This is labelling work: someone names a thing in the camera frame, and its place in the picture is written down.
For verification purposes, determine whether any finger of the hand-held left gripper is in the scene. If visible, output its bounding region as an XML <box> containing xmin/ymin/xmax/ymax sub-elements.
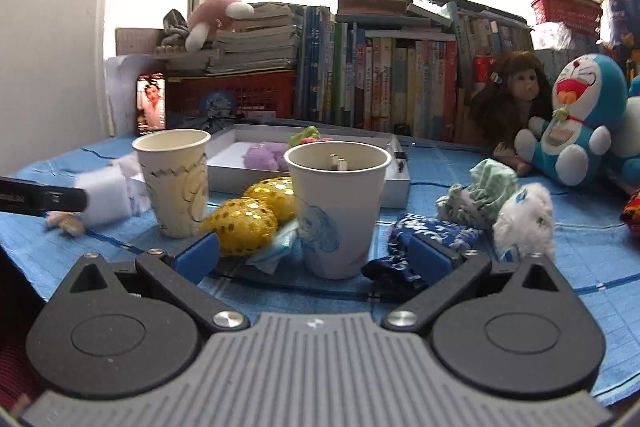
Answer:
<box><xmin>0</xmin><ymin>176</ymin><xmax>91</xmax><ymax>216</ymax></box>

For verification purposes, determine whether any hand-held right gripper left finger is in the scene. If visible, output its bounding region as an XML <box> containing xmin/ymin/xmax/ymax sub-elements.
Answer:
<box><xmin>70</xmin><ymin>232</ymin><xmax>251</xmax><ymax>334</ymax></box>

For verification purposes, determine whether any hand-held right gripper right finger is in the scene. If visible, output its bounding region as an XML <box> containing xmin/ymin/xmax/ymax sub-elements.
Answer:
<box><xmin>382</xmin><ymin>234</ymin><xmax>563</xmax><ymax>334</ymax></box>

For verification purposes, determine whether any gold sequin bow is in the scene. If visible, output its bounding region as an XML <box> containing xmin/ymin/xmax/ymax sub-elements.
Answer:
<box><xmin>199</xmin><ymin>177</ymin><xmax>301</xmax><ymax>258</ymax></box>

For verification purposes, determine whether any lavender fuzzy soft cloth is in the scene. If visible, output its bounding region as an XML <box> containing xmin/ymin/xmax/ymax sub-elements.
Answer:
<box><xmin>75</xmin><ymin>154</ymin><xmax>151</xmax><ymax>227</ymax></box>

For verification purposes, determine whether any dark blue printed scrunchie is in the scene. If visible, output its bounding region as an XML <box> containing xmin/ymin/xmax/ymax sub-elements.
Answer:
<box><xmin>361</xmin><ymin>213</ymin><xmax>483</xmax><ymax>299</ymax></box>

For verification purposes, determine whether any small beige object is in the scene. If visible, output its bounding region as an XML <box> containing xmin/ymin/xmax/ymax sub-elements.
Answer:
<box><xmin>44</xmin><ymin>211</ymin><xmax>87</xmax><ymax>238</ymax></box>

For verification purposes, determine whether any paper cup with line drawing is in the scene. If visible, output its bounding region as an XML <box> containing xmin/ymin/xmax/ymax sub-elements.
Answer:
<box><xmin>132</xmin><ymin>129</ymin><xmax>212</xmax><ymax>239</ymax></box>

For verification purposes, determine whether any teal plastic wrapper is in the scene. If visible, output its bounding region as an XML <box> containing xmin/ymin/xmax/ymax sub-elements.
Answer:
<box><xmin>246</xmin><ymin>221</ymin><xmax>303</xmax><ymax>276</ymax></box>

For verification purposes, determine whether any white shallow tray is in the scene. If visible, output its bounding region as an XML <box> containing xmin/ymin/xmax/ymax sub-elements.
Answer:
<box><xmin>206</xmin><ymin>123</ymin><xmax>412</xmax><ymax>208</ymax></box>

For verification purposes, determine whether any pale green checked scrunchie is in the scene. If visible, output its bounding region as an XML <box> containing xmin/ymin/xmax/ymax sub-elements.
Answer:
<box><xmin>435</xmin><ymin>158</ymin><xmax>521</xmax><ymax>229</ymax></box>

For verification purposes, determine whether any paper cup with blue print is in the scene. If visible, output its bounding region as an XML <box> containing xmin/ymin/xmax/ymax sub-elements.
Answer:
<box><xmin>283</xmin><ymin>142</ymin><xmax>392</xmax><ymax>281</ymax></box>

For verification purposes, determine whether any white fluffy toy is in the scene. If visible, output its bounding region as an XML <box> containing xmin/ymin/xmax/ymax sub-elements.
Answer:
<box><xmin>492</xmin><ymin>182</ymin><xmax>557</xmax><ymax>264</ymax></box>

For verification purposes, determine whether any purple pompom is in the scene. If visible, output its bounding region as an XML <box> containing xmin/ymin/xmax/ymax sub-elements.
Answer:
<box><xmin>243</xmin><ymin>142</ymin><xmax>290</xmax><ymax>171</ymax></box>

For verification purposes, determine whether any phone with lit screen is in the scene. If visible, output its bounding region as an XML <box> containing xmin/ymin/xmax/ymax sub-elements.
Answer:
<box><xmin>136</xmin><ymin>73</ymin><xmax>167</xmax><ymax>138</ymax></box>

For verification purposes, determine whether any blue round card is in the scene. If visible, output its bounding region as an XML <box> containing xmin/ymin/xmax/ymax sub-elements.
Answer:
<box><xmin>200</xmin><ymin>91</ymin><xmax>240</xmax><ymax>120</ymax></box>

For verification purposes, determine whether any red plastic crate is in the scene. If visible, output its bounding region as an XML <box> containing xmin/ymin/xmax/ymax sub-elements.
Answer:
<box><xmin>166</xmin><ymin>71</ymin><xmax>297</xmax><ymax>120</ymax></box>

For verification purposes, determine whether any row of upright books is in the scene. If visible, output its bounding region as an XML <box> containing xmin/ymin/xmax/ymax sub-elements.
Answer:
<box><xmin>292</xmin><ymin>4</ymin><xmax>533</xmax><ymax>142</ymax></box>

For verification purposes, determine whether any cardboard box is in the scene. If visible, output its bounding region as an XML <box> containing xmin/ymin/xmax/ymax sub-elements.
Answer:
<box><xmin>115</xmin><ymin>27</ymin><xmax>168</xmax><ymax>58</ymax></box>

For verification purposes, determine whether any brown-haired doll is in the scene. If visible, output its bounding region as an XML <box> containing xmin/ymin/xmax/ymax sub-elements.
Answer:
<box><xmin>469</xmin><ymin>51</ymin><xmax>552</xmax><ymax>178</ymax></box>

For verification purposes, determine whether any orange and red toy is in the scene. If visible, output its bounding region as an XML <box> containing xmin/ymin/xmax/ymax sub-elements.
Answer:
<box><xmin>620</xmin><ymin>188</ymin><xmax>640</xmax><ymax>227</ymax></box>

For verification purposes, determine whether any blue cat plush toy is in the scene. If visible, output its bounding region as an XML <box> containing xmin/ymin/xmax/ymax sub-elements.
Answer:
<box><xmin>514</xmin><ymin>53</ymin><xmax>629</xmax><ymax>188</ymax></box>

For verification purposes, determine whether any grey cloth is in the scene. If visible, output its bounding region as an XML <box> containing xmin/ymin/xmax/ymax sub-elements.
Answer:
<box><xmin>161</xmin><ymin>9</ymin><xmax>190</xmax><ymax>46</ymax></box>

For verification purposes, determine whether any stack of flat books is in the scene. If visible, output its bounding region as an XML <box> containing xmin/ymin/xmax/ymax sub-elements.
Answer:
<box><xmin>206</xmin><ymin>2</ymin><xmax>301</xmax><ymax>76</ymax></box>

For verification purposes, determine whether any pink and white plush toy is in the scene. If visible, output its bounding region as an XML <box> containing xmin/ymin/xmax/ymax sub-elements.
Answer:
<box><xmin>184</xmin><ymin>0</ymin><xmax>256</xmax><ymax>52</ymax></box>

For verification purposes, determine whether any red plastic basket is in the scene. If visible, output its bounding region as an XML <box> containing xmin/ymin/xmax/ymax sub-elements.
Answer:
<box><xmin>530</xmin><ymin>0</ymin><xmax>603</xmax><ymax>38</ymax></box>

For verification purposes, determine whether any colourful printed package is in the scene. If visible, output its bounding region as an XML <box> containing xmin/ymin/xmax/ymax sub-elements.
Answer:
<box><xmin>599</xmin><ymin>0</ymin><xmax>640</xmax><ymax>54</ymax></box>

